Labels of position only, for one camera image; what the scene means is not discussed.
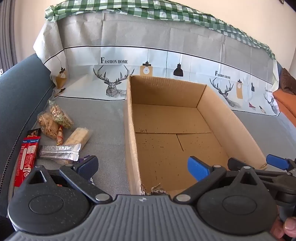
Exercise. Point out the clear bag of brown snacks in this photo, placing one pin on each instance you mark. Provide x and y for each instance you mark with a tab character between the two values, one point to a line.
47	126

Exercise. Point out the clear bag of green-speckled snacks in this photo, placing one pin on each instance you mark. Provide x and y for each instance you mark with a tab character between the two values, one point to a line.
61	117

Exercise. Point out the grey curtain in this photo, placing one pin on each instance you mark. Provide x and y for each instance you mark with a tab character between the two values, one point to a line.
5	30

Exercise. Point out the small red sausage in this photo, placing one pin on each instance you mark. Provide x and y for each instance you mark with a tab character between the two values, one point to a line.
60	136

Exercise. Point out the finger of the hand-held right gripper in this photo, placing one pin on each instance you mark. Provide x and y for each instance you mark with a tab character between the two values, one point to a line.
276	161
272	177

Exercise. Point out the pale cracker packet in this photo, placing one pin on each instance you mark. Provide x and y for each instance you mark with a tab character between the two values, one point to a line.
77	138

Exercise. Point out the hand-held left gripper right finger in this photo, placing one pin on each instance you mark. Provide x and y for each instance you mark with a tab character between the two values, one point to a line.
197	167

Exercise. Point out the red snack packet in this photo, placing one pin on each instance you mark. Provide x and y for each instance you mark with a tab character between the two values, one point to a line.
32	153
20	164

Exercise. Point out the dark brown snack packet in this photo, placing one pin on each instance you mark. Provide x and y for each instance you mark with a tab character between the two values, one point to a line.
34	133

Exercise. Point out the green checked cloth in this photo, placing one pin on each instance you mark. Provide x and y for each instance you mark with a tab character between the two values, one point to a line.
161	9

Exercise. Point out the silver snack packet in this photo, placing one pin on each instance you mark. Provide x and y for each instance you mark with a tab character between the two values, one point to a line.
60	150

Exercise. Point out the grey seat cover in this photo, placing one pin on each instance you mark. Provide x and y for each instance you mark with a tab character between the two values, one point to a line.
104	129

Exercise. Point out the person's right hand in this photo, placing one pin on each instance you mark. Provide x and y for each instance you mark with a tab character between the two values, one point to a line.
289	228

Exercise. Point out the orange cushion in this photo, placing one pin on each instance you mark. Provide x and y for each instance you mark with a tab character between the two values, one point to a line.
286	102

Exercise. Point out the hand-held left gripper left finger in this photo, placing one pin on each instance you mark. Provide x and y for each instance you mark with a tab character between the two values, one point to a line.
89	165

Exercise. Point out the cardboard box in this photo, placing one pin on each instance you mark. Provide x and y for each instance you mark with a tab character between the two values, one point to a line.
161	120

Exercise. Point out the deer print cloth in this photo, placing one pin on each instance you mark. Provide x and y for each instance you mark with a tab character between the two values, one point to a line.
138	34

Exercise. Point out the brown blanket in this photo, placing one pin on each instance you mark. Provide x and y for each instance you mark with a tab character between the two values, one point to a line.
288	81

